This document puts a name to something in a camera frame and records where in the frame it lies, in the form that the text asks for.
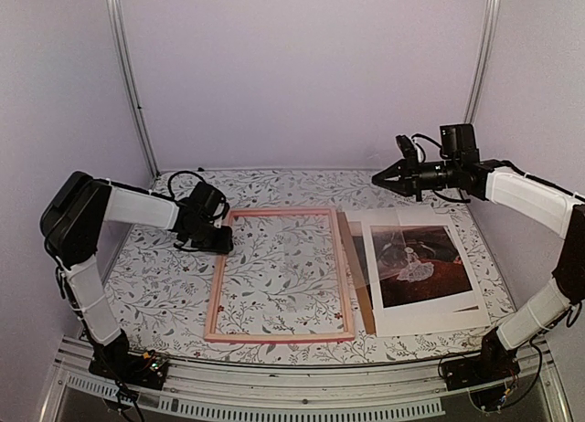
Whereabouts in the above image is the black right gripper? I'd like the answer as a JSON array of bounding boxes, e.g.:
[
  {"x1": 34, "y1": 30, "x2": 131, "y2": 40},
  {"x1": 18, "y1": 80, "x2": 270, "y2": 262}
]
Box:
[{"x1": 372, "y1": 150, "x2": 460, "y2": 202}]

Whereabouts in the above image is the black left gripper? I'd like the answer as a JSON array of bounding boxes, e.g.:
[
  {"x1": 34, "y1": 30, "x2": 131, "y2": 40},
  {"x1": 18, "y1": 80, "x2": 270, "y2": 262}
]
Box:
[{"x1": 186, "y1": 220, "x2": 234, "y2": 255}]

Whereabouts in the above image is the clear acrylic sheet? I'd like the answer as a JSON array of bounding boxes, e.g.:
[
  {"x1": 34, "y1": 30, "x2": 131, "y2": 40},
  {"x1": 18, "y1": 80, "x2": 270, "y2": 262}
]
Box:
[{"x1": 345, "y1": 206, "x2": 445, "y2": 284}]

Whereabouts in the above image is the canyon landscape photo print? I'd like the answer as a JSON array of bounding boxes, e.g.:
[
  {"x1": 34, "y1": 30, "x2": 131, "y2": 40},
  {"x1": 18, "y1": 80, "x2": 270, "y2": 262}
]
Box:
[{"x1": 369, "y1": 225, "x2": 478, "y2": 312}]

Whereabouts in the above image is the pink wooden picture frame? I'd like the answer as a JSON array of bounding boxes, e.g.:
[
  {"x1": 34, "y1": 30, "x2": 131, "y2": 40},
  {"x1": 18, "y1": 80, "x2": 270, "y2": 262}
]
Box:
[{"x1": 204, "y1": 206, "x2": 355, "y2": 344}]

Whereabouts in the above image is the white mat board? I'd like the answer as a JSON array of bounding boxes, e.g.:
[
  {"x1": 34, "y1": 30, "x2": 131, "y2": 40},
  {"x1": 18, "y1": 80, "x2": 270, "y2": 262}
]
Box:
[{"x1": 351, "y1": 206, "x2": 490, "y2": 337}]

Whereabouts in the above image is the brown fibreboard backing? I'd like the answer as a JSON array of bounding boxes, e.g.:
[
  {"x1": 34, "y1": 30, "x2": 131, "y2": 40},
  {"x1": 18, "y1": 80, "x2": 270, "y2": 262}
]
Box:
[{"x1": 336, "y1": 212, "x2": 376, "y2": 335}]

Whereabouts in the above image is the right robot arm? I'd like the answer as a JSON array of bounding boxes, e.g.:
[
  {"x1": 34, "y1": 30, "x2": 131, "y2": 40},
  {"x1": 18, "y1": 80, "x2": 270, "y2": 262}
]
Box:
[{"x1": 372, "y1": 160, "x2": 584, "y2": 382}]

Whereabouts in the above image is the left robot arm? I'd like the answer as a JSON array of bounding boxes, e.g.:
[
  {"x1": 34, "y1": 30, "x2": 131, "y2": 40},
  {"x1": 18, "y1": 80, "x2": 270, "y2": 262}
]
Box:
[{"x1": 39, "y1": 171, "x2": 233, "y2": 380}]

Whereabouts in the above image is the perforated metal strip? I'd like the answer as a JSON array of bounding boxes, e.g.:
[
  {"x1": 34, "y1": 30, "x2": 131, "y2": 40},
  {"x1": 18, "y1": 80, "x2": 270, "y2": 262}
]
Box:
[{"x1": 63, "y1": 372, "x2": 445, "y2": 418}]

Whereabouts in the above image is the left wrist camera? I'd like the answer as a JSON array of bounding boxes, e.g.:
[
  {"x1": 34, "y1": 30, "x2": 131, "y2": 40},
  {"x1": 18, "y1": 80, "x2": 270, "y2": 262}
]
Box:
[{"x1": 187, "y1": 182, "x2": 227, "y2": 221}]

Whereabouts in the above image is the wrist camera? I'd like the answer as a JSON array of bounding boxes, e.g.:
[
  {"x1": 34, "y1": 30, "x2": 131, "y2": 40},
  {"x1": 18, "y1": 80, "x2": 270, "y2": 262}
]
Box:
[
  {"x1": 187, "y1": 182, "x2": 227, "y2": 221},
  {"x1": 396, "y1": 135, "x2": 426, "y2": 167}
]

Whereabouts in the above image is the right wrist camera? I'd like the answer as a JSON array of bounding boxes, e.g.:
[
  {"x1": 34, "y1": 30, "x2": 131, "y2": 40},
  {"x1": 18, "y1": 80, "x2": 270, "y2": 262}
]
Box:
[{"x1": 396, "y1": 135, "x2": 426, "y2": 167}]

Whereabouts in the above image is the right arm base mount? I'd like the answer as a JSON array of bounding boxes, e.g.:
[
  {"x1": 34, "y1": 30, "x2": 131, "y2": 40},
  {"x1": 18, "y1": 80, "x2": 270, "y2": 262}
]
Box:
[{"x1": 438, "y1": 353, "x2": 520, "y2": 391}]

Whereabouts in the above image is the right aluminium corner post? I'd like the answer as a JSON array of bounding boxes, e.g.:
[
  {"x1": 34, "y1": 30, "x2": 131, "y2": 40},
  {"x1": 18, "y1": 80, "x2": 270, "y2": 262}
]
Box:
[{"x1": 463, "y1": 0, "x2": 501, "y2": 124}]

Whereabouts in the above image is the aluminium corner post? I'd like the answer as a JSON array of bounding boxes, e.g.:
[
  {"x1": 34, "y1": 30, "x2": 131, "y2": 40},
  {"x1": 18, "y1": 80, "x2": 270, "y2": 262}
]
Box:
[
  {"x1": 105, "y1": 0, "x2": 160, "y2": 179},
  {"x1": 463, "y1": 0, "x2": 501, "y2": 124}
]

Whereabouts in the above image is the aluminium front rail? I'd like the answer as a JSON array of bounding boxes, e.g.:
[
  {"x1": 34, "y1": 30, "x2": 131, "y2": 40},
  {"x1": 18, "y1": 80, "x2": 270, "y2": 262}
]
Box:
[{"x1": 39, "y1": 337, "x2": 573, "y2": 421}]

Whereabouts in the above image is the left aluminium corner post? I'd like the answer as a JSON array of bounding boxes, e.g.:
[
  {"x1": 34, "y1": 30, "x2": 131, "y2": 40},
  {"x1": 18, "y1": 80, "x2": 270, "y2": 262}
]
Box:
[{"x1": 105, "y1": 0, "x2": 160, "y2": 179}]

